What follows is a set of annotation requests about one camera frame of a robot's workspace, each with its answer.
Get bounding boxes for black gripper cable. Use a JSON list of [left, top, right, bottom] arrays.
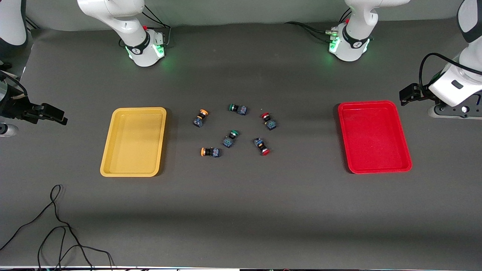
[[0, 70, 29, 99], [419, 53, 482, 91]]

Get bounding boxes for black arm base cables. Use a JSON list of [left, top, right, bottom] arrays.
[[141, 6, 172, 47], [284, 8, 352, 43]]

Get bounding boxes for black left arm base cables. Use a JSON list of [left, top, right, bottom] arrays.
[[284, 8, 352, 43]]

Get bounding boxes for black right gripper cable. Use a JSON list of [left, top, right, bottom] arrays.
[[0, 70, 29, 99]]

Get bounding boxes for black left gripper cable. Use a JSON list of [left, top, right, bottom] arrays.
[[419, 53, 482, 91]]

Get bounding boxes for thin black loose cable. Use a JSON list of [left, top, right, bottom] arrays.
[[0, 184, 114, 271]]

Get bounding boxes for red plastic tray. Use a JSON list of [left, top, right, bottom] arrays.
[[337, 100, 413, 174]]

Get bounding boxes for yellow plastic tray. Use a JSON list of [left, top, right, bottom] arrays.
[[100, 107, 167, 177]]

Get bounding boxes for black right arm base cables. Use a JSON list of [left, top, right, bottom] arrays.
[[141, 6, 172, 47]]

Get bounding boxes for red push button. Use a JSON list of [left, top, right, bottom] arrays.
[[253, 137, 270, 156], [261, 112, 277, 131]]

